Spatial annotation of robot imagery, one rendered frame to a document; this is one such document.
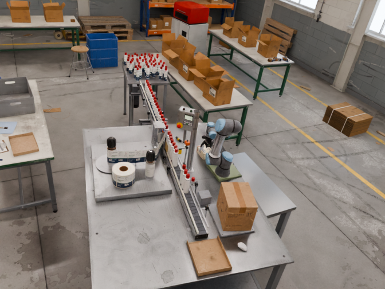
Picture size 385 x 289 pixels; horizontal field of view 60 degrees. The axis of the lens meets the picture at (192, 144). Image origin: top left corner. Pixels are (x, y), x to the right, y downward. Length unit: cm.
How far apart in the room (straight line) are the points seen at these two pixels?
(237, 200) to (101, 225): 110
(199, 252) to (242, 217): 43
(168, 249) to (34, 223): 187
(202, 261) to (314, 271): 168
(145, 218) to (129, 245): 30
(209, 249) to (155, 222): 50
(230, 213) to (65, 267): 178
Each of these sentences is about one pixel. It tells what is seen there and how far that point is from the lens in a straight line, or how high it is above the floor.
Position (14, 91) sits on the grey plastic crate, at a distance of 492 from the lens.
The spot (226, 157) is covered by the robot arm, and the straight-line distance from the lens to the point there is 322.
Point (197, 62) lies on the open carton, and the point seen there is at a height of 112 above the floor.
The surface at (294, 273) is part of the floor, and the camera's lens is 390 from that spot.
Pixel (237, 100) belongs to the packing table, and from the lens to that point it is 506.
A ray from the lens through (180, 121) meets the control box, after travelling 311.
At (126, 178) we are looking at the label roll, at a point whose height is 100.
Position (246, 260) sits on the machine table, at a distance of 274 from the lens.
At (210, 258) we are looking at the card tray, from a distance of 267.
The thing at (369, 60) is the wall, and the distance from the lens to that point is 827.
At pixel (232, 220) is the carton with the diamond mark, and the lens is 277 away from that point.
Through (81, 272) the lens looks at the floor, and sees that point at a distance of 362.
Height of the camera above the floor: 293
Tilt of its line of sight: 34 degrees down
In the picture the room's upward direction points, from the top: 8 degrees clockwise
